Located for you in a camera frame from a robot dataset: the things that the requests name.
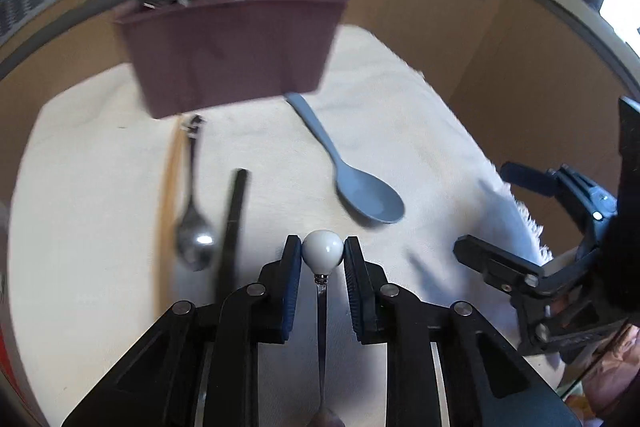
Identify black-handled spoon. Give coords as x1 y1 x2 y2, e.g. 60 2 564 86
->
215 169 250 305

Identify white ball-end metal spoon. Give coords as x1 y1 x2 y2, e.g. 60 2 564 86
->
302 230 344 427

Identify blue-grey plastic spoon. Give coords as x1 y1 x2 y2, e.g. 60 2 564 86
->
284 93 406 225

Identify smiley-handle metal spoon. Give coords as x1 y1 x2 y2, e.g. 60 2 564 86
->
176 115 216 271

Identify wooden chopstick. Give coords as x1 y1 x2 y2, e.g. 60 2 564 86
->
154 115 184 315

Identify white cloth mat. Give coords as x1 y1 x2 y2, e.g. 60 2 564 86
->
9 26 548 426

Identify maroon utensil caddy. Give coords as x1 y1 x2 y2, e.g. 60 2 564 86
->
115 0 349 119

